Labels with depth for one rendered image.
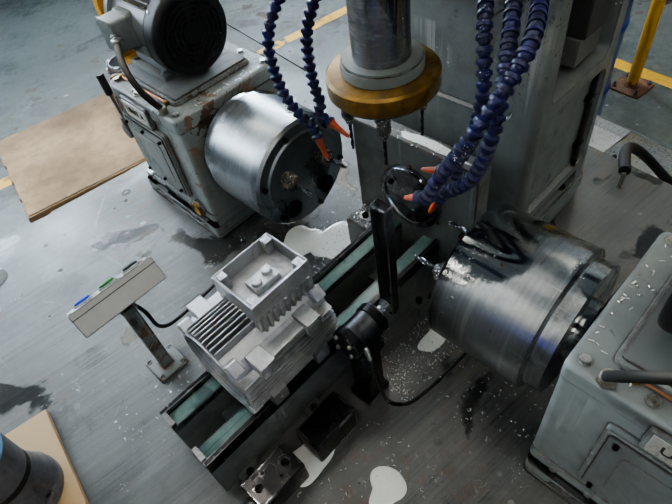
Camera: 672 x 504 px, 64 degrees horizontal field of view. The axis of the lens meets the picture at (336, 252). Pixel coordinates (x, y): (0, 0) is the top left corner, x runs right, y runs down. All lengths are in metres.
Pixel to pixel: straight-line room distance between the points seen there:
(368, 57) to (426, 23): 0.25
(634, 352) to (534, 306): 0.14
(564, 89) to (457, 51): 0.20
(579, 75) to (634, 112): 2.08
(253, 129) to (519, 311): 0.62
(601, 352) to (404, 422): 0.44
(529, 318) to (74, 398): 0.93
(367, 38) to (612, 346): 0.52
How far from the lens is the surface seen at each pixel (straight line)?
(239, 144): 1.12
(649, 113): 3.20
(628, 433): 0.79
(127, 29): 1.31
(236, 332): 0.85
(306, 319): 0.86
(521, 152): 1.05
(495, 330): 0.82
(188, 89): 1.26
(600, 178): 1.52
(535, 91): 0.97
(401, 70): 0.82
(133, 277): 1.03
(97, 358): 1.33
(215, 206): 1.35
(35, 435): 1.28
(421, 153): 1.02
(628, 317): 0.79
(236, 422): 0.99
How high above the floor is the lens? 1.78
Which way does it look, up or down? 49 degrees down
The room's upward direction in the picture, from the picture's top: 11 degrees counter-clockwise
